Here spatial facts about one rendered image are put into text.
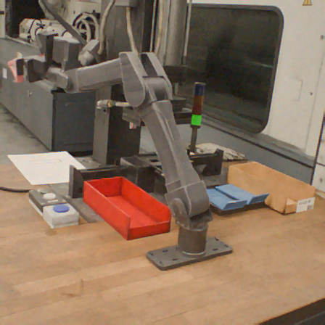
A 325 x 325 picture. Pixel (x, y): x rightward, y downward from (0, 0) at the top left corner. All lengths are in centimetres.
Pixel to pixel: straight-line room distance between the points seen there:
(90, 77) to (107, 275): 49
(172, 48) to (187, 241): 56
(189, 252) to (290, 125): 94
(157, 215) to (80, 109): 340
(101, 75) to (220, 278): 54
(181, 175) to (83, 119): 360
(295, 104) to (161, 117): 90
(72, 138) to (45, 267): 363
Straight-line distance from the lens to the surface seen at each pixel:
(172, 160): 98
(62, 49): 124
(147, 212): 120
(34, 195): 123
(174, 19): 130
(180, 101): 131
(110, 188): 129
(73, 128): 452
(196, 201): 97
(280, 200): 134
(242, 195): 137
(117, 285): 91
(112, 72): 109
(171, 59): 130
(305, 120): 177
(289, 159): 180
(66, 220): 112
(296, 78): 180
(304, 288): 100
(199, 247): 100
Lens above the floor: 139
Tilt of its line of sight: 17 degrees down
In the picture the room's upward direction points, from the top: 6 degrees clockwise
